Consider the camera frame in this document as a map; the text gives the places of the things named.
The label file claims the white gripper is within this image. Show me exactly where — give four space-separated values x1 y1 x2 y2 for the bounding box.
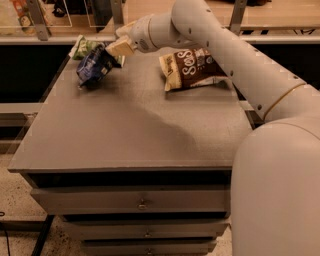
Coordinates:
106 14 158 56

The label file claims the blue chip bag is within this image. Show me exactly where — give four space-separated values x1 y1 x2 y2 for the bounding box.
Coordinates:
76 44 122 87

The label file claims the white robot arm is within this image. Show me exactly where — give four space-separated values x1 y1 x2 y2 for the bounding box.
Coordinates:
107 0 320 256

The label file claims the green jalapeno chip bag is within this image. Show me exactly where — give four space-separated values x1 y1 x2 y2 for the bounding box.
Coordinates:
69 35 125 68

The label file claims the brown and cream chip bag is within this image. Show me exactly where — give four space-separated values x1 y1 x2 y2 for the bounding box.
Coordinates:
159 48 227 92

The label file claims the wooden counter with railing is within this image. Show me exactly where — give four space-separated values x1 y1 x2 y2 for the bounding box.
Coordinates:
0 0 320 40

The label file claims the grey drawer cabinet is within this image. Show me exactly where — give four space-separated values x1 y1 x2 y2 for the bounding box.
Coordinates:
9 53 251 244

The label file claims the top drawer with knob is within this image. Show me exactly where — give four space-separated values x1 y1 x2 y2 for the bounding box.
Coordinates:
31 186 230 215

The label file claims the drawer with knob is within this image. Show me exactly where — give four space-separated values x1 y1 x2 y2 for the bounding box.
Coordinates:
82 240 216 256
31 186 230 215
64 219 228 240

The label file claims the middle drawer with knob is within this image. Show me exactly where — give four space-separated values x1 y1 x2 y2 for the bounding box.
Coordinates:
64 219 228 240

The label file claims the black bar on floor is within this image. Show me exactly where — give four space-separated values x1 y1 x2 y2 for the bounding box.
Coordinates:
0 215 54 256

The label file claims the bottom drawer with knob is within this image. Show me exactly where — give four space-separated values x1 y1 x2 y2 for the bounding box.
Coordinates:
82 240 216 256

